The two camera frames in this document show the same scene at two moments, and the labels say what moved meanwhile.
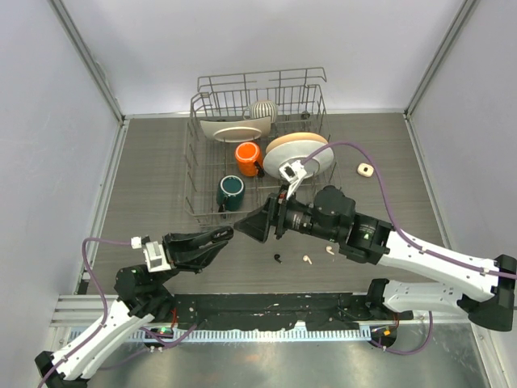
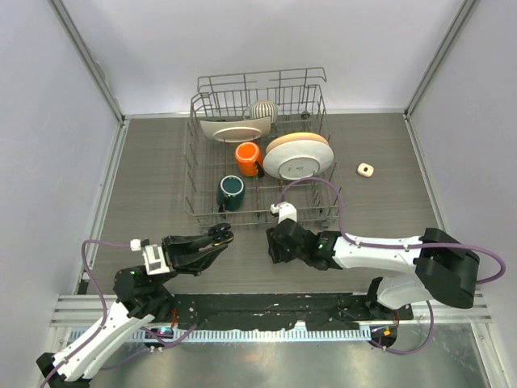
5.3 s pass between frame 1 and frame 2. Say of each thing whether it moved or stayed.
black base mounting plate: stayed
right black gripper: moved
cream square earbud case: stayed
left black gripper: stayed
